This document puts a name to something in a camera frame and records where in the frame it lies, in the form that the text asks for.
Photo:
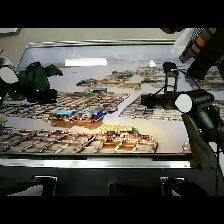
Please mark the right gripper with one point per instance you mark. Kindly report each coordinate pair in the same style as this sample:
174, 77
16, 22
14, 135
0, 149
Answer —
156, 100

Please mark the dark green garment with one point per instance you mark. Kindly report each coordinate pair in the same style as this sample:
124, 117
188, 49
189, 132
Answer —
37, 76

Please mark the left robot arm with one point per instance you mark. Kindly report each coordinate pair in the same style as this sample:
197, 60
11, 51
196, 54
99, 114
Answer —
8, 75

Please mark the white garment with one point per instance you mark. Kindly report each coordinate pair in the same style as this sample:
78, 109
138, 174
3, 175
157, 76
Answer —
182, 43

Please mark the black garment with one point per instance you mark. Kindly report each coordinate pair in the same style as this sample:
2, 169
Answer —
210, 56

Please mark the striped garment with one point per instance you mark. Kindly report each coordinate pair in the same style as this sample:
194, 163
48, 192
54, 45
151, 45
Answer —
199, 40

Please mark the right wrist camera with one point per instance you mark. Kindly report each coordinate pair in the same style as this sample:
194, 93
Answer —
169, 66

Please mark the silver frame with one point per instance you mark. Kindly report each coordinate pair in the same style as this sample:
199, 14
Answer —
100, 163

